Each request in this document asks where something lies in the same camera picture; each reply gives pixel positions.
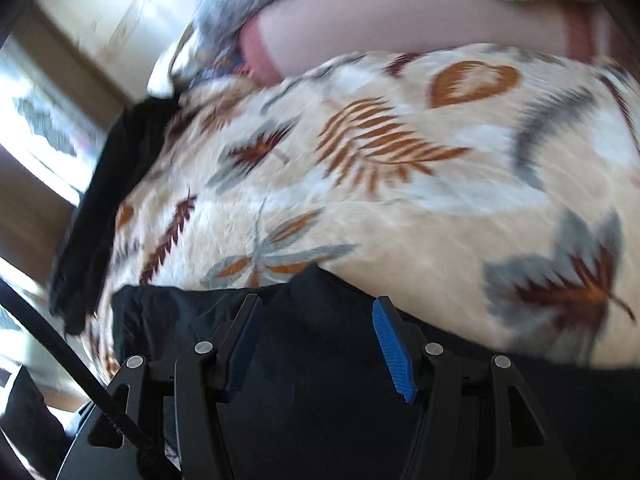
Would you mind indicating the dark cloth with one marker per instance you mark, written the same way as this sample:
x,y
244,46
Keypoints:
x,y
105,200

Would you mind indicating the leaf print blanket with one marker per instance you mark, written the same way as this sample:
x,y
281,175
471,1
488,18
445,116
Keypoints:
x,y
380,175

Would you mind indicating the window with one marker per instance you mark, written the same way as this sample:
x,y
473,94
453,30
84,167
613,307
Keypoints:
x,y
40,115

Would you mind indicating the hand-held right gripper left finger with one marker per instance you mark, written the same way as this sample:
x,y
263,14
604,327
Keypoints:
x,y
242,350

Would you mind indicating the pink bed sheet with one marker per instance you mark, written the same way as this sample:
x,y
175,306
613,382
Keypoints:
x,y
400,30

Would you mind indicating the black pants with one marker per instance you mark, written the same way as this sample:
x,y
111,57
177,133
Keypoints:
x,y
320,380

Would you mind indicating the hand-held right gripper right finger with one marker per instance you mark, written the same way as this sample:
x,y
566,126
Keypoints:
x,y
394,355

